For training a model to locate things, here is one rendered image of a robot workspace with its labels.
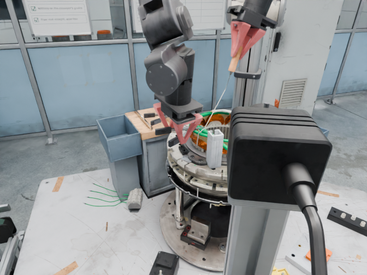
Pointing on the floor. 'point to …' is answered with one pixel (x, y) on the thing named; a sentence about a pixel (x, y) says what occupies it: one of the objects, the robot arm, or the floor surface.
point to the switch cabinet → (297, 54)
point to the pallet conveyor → (15, 248)
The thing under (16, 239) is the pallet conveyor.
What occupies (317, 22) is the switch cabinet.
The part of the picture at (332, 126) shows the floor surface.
